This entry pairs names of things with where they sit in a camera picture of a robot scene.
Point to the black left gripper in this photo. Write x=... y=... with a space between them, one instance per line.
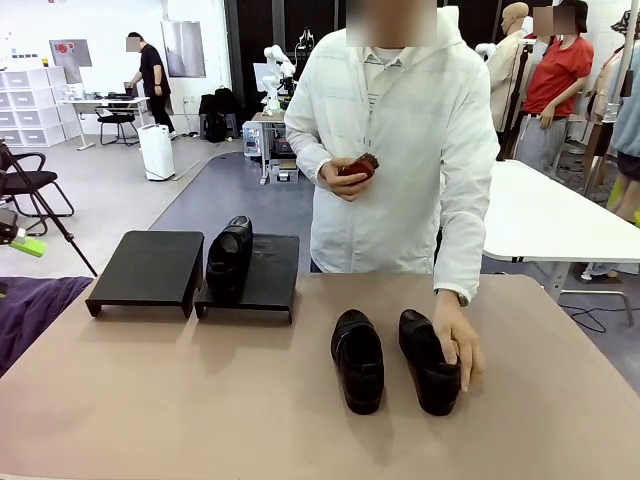
x=7 y=225

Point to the black leather dress shoe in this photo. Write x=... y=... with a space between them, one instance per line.
x=357 y=360
x=227 y=260
x=425 y=350

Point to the red wooden shoe brush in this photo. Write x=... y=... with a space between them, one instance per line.
x=362 y=167

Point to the person's right forearm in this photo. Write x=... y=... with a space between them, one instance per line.
x=305 y=155

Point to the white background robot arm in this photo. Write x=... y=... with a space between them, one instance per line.
x=275 y=55

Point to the person's left forearm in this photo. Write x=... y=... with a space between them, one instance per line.
x=462 y=250

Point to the black shoe stand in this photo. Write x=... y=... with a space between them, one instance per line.
x=150 y=265
x=270 y=280

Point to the person's right hand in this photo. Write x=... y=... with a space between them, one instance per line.
x=331 y=182

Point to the person's left hand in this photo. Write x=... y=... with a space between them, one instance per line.
x=460 y=330

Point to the purple cloth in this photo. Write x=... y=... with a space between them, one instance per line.
x=30 y=310

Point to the black office chair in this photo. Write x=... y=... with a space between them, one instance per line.
x=30 y=180

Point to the white drawer cabinet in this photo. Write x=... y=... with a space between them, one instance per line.
x=30 y=105

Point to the small black desk chair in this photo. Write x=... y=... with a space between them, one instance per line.
x=116 y=119

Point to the white desk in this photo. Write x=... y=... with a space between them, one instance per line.
x=85 y=101

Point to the white air purifier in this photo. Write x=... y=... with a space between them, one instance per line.
x=156 y=152

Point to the red and grey poster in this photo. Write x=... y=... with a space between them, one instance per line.
x=70 y=52

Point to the man in black clothes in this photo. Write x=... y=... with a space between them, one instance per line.
x=152 y=75

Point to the dark grey floor mat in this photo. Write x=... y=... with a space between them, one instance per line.
x=240 y=200

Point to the black bags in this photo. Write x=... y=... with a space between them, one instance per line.
x=217 y=120

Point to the equipment cart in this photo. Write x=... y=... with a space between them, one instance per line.
x=280 y=172

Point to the person in white jacket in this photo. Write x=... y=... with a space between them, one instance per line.
x=390 y=150

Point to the beige mannequin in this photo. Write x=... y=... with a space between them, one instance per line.
x=507 y=65

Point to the large white table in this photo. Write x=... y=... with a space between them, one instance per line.
x=540 y=215

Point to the woman in red shirt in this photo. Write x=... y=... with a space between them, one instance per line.
x=557 y=75

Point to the grey wall poster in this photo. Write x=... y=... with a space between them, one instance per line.
x=182 y=50

